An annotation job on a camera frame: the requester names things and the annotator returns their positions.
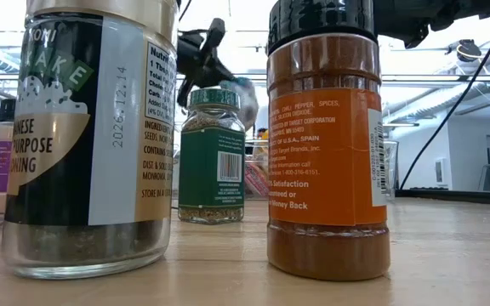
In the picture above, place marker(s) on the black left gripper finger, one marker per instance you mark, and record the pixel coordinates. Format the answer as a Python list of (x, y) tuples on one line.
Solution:
[(217, 70)]

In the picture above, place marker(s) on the green lid herb jar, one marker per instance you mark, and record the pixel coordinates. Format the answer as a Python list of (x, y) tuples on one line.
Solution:
[(211, 170)]

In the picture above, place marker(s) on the black lid chili powder jar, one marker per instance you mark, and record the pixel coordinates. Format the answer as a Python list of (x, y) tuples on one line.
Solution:
[(326, 161)]

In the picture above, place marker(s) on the tan lid furikake jar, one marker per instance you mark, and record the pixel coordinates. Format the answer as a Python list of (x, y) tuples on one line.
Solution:
[(58, 170)]

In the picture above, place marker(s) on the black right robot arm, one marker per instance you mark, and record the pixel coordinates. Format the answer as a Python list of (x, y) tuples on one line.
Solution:
[(440, 17)]

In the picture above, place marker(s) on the dark round ceiling fixture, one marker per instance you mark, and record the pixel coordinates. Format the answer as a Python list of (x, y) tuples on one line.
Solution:
[(468, 50)]

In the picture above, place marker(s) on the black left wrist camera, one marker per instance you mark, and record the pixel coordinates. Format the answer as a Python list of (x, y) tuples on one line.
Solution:
[(216, 32)]

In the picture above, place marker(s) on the black table frame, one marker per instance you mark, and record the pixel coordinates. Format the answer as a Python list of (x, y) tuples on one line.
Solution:
[(457, 197)]

